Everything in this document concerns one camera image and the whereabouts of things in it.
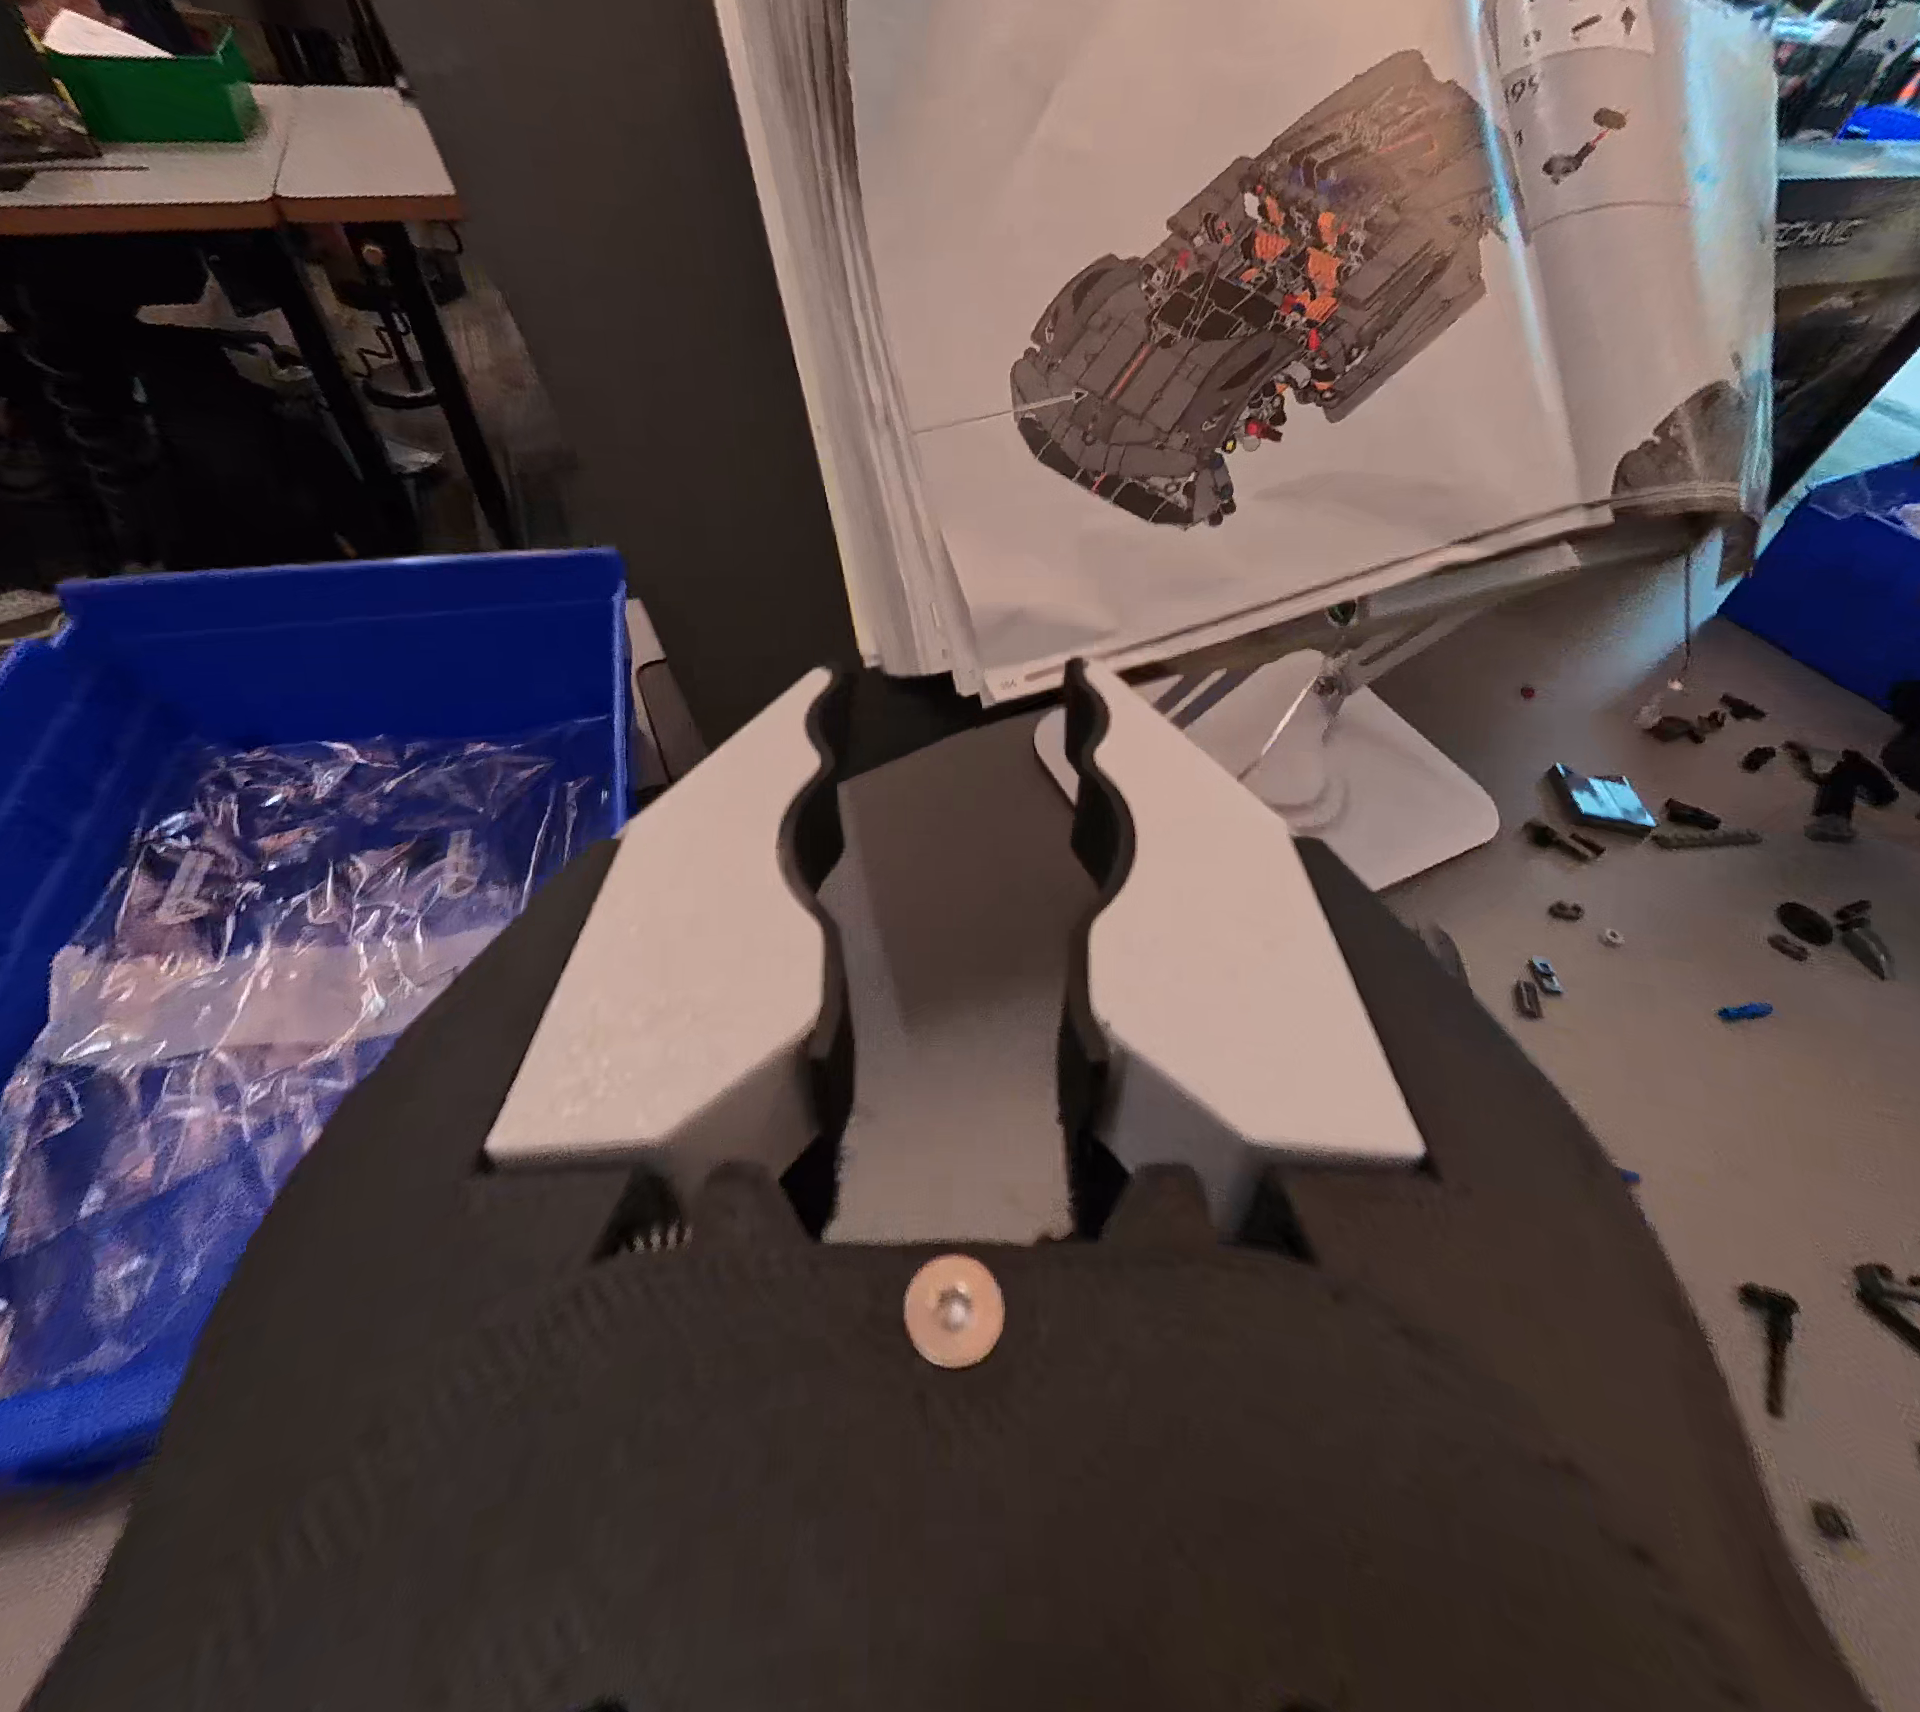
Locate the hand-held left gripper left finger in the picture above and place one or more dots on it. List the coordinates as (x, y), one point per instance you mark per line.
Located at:
(674, 992)

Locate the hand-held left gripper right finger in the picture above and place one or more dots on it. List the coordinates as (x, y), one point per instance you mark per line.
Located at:
(1244, 1007)

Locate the thick lego instruction booklet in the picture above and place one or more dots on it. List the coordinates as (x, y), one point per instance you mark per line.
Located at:
(1200, 92)

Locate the scattered loose lego pieces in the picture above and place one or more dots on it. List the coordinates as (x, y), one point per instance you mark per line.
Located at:
(1602, 797)

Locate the dark lego set box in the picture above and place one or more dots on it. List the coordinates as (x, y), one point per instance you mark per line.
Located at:
(1838, 317)

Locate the white booklet stand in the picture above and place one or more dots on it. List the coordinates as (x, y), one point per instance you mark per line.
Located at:
(1395, 797)

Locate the clear plastic bag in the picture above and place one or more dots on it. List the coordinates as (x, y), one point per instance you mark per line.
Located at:
(300, 932)

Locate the blue plastic bin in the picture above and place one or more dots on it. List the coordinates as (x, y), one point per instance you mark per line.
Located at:
(1844, 573)
(375, 632)

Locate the wooden-edged background table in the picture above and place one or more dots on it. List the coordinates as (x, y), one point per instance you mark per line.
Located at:
(361, 153)

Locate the green plastic bin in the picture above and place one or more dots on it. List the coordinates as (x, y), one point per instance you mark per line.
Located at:
(165, 107)

